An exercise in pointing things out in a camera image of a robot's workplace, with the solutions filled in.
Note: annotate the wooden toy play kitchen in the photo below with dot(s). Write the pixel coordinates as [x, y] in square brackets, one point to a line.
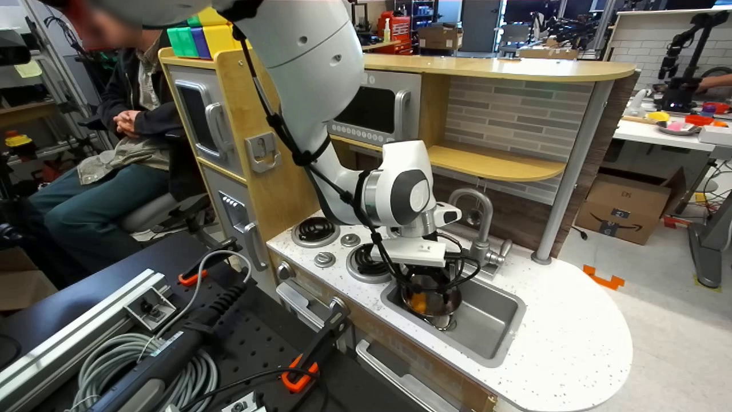
[563, 336]

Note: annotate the aluminium extrusion rail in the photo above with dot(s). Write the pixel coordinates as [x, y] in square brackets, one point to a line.
[70, 336]

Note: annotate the grey lower oven door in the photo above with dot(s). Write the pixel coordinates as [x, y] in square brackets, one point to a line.
[233, 221]

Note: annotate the brown cardboard box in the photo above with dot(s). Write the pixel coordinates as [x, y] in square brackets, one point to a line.
[625, 208]

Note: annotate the steel sink basin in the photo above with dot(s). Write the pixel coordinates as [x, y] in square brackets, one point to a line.
[489, 322]

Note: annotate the silver kitchen towel bar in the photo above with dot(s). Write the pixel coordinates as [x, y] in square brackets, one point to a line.
[300, 299]

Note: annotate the orange plastic floor piece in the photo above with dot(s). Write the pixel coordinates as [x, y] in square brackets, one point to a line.
[603, 277]

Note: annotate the black clamp with orange trigger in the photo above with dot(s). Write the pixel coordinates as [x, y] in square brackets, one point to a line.
[300, 375]
[191, 275]

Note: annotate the orange bumpy toy object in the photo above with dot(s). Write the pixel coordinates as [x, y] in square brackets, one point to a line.
[418, 306]

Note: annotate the grey toy microwave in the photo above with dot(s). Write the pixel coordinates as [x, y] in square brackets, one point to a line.
[391, 110]

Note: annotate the grey stove knob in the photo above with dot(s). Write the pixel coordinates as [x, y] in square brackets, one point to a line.
[352, 240]
[325, 260]

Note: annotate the white work table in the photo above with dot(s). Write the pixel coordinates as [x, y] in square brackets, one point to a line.
[664, 138]

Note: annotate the extrusion end bracket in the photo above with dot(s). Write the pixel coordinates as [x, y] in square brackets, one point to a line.
[150, 309]

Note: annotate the grey oven door with window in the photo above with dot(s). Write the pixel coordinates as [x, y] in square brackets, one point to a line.
[195, 115]

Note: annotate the silver metal latch plate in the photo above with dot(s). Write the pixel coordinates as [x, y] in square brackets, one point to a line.
[262, 151]

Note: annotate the green toy block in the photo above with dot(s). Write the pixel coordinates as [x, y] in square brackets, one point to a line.
[179, 43]

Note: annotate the black coil stove burner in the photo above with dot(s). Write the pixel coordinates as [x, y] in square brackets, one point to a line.
[314, 229]
[368, 261]

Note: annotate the small steel pot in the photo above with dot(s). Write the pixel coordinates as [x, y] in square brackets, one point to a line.
[445, 324]

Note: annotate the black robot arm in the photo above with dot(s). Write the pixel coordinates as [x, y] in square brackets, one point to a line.
[678, 60]

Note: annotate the silver toy faucet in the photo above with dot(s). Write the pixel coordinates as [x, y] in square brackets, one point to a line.
[477, 200]

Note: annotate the yellow toy block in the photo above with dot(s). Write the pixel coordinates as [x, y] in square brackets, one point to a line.
[220, 36]

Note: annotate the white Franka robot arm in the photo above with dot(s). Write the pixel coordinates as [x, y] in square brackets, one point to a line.
[305, 60]

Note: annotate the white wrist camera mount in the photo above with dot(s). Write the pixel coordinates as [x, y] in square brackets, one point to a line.
[420, 252]

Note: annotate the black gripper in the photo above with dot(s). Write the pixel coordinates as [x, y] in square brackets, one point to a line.
[432, 284]

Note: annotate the seated person in dark jacket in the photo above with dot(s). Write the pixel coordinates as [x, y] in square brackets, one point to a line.
[92, 208]

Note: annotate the blue plastic bin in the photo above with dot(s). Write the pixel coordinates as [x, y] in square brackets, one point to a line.
[199, 45]

